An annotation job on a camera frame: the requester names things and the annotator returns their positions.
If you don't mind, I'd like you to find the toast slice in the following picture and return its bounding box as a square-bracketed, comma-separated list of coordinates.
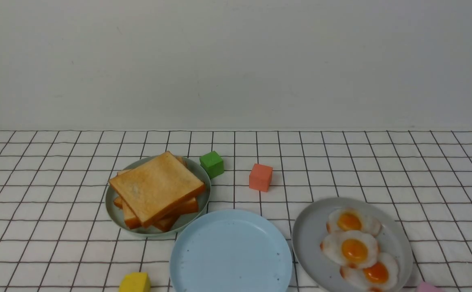
[122, 201, 141, 230]
[153, 215, 181, 232]
[114, 156, 199, 215]
[109, 151, 207, 228]

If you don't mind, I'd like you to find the fried egg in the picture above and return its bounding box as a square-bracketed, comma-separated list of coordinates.
[320, 230, 380, 269]
[326, 208, 382, 237]
[339, 253, 399, 292]

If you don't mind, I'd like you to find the green cube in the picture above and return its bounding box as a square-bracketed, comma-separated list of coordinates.
[200, 151, 225, 179]

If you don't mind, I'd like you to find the orange cube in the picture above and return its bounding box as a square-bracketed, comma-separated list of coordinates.
[249, 164, 273, 192]

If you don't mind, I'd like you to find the light blue plate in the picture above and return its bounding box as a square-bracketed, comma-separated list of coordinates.
[169, 209, 293, 292]

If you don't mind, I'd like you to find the green plate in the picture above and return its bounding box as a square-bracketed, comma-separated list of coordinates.
[104, 151, 211, 237]

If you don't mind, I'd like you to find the grey plate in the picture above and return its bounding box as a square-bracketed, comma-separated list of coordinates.
[291, 198, 413, 292]

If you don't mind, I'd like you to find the yellow block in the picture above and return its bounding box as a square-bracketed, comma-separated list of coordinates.
[118, 272, 151, 292]

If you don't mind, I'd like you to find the pink block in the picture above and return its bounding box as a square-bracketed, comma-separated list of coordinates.
[414, 281, 443, 292]

